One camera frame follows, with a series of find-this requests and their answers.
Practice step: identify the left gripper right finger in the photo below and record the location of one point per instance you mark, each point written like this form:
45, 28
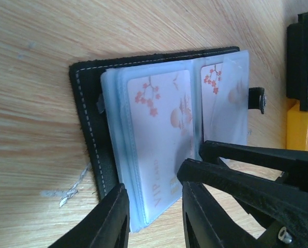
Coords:
206, 224

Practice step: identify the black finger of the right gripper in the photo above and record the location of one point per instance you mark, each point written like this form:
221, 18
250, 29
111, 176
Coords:
288, 205

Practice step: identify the black tray right compartment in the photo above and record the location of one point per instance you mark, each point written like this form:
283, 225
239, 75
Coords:
297, 61

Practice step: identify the black card holder wallet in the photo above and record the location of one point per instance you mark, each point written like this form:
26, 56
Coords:
101, 97

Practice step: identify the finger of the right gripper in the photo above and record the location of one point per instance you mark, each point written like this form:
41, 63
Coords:
292, 163

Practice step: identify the yellow tray middle compartment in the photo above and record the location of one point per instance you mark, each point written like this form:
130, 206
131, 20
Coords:
297, 128

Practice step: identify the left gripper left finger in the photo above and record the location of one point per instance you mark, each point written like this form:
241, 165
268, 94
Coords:
107, 225

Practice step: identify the red patterned white card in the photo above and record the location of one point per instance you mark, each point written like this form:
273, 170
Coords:
161, 113
224, 88

